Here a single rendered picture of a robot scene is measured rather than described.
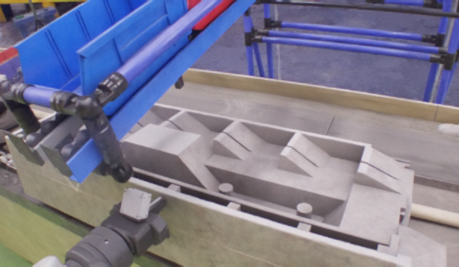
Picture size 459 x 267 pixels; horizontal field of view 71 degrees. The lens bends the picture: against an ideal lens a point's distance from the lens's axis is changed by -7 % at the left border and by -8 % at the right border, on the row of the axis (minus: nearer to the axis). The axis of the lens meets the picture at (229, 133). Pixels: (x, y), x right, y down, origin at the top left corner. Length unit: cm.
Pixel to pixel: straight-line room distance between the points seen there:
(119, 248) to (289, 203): 38
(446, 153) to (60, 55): 109
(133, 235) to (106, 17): 44
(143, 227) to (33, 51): 35
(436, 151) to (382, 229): 60
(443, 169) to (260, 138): 57
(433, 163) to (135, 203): 88
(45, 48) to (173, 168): 38
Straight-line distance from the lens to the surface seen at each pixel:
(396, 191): 77
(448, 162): 119
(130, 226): 62
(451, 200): 108
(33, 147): 64
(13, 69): 213
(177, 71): 68
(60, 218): 111
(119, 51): 57
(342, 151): 88
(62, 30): 70
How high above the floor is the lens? 147
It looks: 36 degrees down
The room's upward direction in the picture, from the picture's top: 8 degrees counter-clockwise
